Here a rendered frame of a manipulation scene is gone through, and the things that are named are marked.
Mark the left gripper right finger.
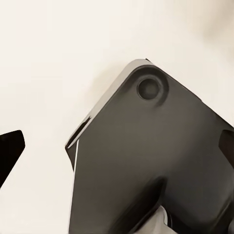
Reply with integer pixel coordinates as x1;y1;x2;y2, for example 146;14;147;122
218;129;234;169

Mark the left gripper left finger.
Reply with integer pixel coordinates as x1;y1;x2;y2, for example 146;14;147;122
0;130;25;188

